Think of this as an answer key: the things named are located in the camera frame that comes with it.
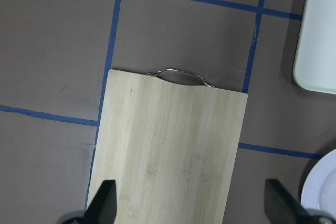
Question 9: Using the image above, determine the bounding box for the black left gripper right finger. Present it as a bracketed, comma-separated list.
[264, 179, 313, 224]

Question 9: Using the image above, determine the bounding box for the bamboo cutting board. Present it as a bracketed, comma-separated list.
[88, 70, 248, 223]

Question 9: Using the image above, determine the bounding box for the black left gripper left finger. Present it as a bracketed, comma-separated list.
[83, 180, 117, 224]

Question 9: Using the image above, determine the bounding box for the cream bear tray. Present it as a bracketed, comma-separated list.
[292, 0, 335, 94]

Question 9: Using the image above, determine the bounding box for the white round plate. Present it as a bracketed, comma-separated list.
[301, 150, 335, 216]

